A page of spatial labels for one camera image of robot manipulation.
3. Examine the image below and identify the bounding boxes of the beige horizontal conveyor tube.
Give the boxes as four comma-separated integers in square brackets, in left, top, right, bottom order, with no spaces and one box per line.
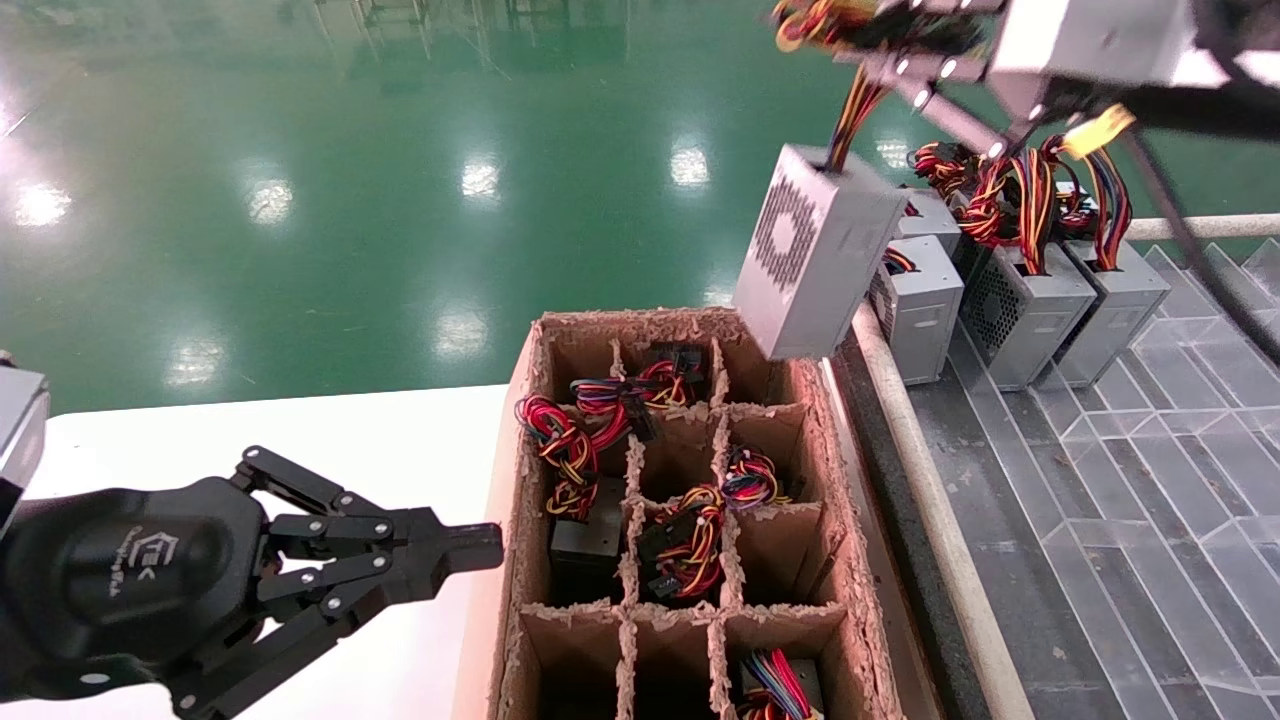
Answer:
[1130,213,1280,242]

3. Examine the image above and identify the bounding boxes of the black power supply red cables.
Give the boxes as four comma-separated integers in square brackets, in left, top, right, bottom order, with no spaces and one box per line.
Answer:
[513,393,629,601]

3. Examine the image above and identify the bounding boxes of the power supply with striped cables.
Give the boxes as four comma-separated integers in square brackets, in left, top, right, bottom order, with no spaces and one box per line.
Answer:
[738,648,826,720]

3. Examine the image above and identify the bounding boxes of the yellow cable tag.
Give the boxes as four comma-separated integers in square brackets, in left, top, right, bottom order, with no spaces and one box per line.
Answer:
[1063,104,1138,161]

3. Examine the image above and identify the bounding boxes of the black conveyor side rail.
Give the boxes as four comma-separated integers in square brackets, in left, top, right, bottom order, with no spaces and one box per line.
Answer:
[828,335,991,720]

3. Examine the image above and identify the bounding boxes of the black power supply yellow-red cables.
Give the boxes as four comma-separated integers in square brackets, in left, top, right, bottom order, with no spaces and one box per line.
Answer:
[636,484,728,601]

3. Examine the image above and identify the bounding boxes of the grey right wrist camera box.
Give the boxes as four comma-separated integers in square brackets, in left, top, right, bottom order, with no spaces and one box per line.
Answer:
[990,0,1231,91]

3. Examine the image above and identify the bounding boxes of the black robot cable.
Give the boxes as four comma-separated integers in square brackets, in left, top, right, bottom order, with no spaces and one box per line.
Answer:
[1125,128,1280,366]

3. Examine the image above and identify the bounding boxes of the power supply with purple-red cables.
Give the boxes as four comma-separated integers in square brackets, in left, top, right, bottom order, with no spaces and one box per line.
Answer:
[570,340,713,443]

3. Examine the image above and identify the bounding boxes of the brown cardboard divider box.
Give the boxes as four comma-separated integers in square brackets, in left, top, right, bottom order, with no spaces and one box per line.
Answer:
[450,307,946,720]

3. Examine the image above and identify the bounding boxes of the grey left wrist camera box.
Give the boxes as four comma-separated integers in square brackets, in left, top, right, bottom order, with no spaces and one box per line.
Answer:
[0,365,49,531]

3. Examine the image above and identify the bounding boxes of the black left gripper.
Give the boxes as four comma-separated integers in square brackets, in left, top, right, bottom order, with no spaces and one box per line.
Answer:
[0,445,504,720]

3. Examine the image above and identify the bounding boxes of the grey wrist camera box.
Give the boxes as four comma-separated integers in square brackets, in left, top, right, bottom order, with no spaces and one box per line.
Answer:
[990,0,1231,91]
[0,365,49,531]

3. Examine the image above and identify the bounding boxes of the power supply with coiled cables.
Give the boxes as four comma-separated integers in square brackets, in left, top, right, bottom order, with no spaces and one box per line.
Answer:
[720,447,801,508]

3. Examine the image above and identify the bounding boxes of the dark power supply with cables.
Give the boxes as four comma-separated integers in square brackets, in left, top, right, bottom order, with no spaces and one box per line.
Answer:
[908,140,991,286]

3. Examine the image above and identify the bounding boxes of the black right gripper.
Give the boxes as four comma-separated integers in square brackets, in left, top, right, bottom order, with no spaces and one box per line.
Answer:
[1020,0,1280,131]

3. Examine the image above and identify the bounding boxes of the beige conveyor side tube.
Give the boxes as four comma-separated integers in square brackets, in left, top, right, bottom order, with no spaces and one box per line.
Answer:
[850,300,1036,720]

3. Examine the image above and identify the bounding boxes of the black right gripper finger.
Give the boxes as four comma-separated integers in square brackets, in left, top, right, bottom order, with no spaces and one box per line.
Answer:
[880,0,1001,21]
[855,45,1046,161]

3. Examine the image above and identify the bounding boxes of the grey power supply with cables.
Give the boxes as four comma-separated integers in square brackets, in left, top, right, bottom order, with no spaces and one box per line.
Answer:
[733,0,991,361]
[893,190,961,256]
[1055,180,1101,241]
[1045,135,1171,389]
[955,143,1098,393]
[868,237,966,386]

